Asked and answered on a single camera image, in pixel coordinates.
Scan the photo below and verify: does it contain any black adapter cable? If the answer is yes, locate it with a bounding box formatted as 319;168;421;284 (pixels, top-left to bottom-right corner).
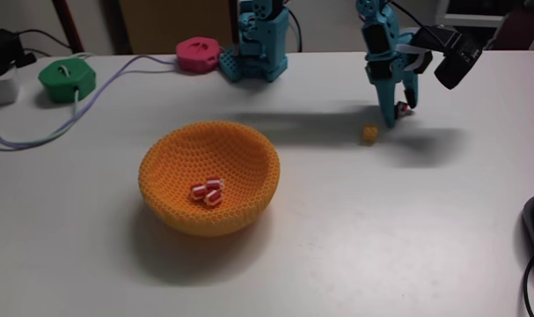
18;29;73;58

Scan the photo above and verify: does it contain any pale green cable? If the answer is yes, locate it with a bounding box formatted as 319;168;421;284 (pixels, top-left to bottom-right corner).
0;51;96;150

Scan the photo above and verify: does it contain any orange-yellow honeycomb basket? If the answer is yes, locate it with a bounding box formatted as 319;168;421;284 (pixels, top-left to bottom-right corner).
137;120;282;238

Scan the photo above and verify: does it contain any pink hexagonal box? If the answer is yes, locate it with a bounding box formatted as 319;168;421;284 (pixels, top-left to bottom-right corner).
175;36;222;74

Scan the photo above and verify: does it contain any white box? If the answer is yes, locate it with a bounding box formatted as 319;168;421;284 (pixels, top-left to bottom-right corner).
0;65;21;108

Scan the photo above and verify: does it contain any purple cable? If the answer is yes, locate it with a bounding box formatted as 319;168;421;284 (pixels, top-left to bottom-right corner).
0;54;179;151

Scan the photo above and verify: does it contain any black mouse cable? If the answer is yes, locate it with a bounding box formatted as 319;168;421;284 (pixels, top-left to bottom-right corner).
522;254;534;317

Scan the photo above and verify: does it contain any black power adapter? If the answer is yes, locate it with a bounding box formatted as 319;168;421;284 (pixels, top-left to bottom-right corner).
0;28;38;83

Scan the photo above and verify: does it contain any yellow cube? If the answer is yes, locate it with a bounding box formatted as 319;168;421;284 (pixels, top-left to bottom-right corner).
362;123;379;144

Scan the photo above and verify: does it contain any white wheeled cart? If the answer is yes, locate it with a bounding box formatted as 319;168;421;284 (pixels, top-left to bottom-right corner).
434;0;509;28

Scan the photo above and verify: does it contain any brown board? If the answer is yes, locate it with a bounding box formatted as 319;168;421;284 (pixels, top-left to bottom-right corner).
118;0;232;56

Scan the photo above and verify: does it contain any black camera box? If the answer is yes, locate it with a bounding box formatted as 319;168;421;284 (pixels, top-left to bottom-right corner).
409;24;484;91

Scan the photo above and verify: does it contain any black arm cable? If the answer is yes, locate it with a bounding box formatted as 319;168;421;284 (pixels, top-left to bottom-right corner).
388;0;431;33

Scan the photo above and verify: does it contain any red pole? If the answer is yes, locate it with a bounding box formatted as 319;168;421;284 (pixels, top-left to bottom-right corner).
50;0;86;55

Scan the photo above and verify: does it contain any green hexagonal box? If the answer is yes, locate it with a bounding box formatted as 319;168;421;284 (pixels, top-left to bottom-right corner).
37;57;98;105

